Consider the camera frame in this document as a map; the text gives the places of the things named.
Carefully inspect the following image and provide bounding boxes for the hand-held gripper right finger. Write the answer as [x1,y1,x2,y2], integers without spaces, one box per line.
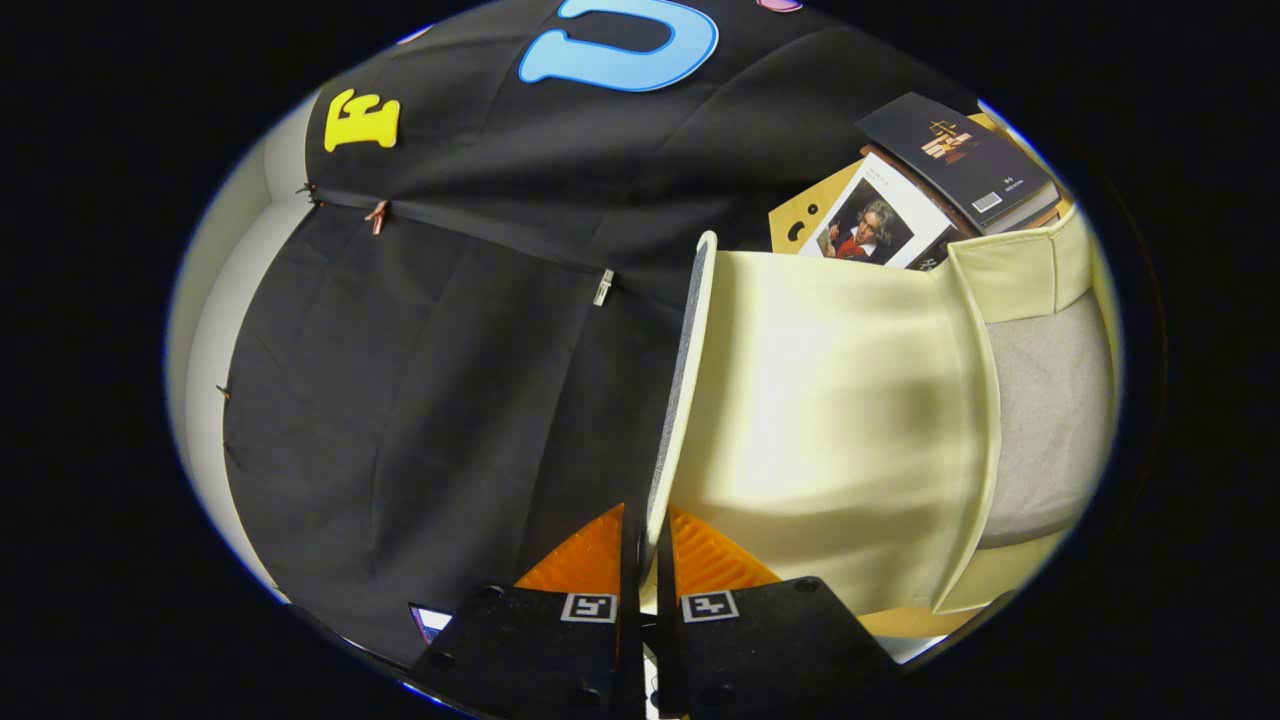
[654,504,899,720]

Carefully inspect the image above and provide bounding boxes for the grey and cream storage box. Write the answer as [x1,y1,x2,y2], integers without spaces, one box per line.
[643,205,1117,641]

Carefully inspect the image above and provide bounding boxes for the white portrait book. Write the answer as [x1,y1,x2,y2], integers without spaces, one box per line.
[797,152,961,272]

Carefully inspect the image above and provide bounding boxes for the dark hardcover book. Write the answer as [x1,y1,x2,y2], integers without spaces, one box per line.
[855,92,1062,237]

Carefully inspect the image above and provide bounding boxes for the black backdrop cloth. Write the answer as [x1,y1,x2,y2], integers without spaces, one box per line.
[220,0,986,669]

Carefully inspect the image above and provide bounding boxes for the row of black clips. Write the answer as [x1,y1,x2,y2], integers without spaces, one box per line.
[215,180,323,401]

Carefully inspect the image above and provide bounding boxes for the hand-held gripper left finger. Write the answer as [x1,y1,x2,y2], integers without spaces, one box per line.
[408,502,644,720]

